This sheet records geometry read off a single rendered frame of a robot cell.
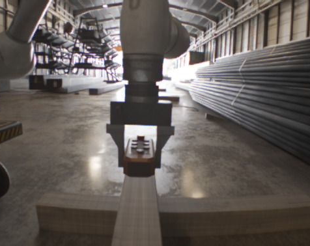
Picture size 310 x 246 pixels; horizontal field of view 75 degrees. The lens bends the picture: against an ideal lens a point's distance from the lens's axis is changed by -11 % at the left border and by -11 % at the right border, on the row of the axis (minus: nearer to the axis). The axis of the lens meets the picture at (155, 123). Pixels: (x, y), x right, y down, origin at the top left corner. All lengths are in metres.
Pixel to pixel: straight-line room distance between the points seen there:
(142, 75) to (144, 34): 0.08
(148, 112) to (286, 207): 0.62
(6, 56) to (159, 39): 0.73
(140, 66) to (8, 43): 0.70
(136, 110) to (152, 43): 0.14
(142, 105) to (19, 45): 0.69
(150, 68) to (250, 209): 0.59
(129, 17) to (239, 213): 0.67
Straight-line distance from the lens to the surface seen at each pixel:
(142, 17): 0.45
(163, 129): 0.49
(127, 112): 0.47
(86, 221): 0.79
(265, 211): 0.85
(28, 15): 0.99
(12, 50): 1.03
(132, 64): 0.45
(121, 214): 0.55
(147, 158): 0.48
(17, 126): 0.99
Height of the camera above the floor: 0.52
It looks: 12 degrees down
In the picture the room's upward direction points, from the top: 3 degrees clockwise
